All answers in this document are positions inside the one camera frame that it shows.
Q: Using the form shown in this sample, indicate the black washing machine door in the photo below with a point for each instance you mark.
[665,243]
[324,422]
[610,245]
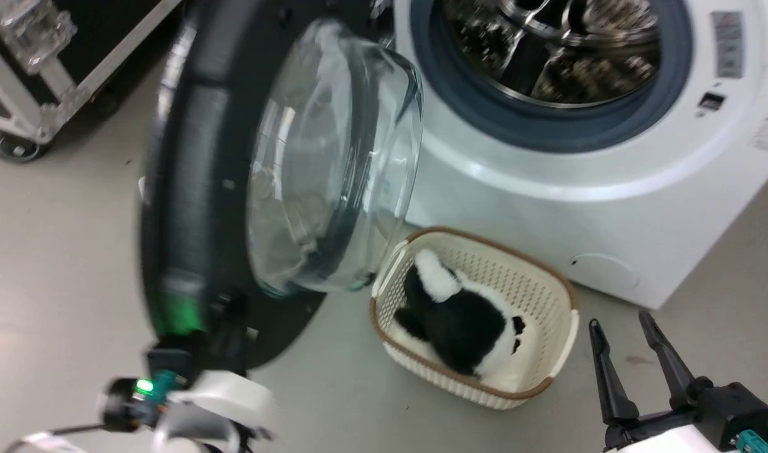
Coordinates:
[189,207]

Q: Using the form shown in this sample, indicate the black and white panda plush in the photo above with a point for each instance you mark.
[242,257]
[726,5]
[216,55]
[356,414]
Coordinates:
[465,327]

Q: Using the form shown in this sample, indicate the white front-load washing machine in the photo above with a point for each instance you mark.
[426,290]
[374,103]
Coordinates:
[547,214]

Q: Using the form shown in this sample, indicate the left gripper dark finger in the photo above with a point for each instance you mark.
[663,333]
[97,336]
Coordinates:
[236,327]

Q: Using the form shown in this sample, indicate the grey rectangular label sticker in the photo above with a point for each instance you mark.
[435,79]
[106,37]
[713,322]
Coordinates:
[728,44]

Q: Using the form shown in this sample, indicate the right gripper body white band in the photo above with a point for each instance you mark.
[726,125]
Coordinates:
[729,415]

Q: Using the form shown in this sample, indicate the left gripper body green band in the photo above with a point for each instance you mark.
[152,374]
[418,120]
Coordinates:
[181,318]

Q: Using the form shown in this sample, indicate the black flight case aluminium edges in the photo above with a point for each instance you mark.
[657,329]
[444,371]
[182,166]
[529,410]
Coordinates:
[100,38]

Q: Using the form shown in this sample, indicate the stainless steel washer drum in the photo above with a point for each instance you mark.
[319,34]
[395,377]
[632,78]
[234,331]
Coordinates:
[566,56]

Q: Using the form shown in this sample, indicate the clear plastic container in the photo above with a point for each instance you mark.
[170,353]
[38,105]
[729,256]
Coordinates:
[34,31]

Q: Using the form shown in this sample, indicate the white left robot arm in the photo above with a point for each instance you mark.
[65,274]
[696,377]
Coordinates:
[226,402]

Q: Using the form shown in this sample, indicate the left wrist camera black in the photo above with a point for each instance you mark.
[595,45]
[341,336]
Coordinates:
[135,402]

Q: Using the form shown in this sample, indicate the grey rubber door gasket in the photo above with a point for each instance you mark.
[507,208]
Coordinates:
[547,129]

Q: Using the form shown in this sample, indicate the black caster wheel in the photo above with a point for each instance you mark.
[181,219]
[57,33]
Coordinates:
[17,148]

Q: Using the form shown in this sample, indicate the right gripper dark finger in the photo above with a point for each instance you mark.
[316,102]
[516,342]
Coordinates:
[607,371]
[670,362]

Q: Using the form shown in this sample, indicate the door latch slot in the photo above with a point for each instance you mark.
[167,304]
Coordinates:
[712,102]

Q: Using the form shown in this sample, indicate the cream plastic laundry basket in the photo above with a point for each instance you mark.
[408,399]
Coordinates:
[534,296]

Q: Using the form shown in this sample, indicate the round white filter cover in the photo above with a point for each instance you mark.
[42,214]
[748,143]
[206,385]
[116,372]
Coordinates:
[604,270]

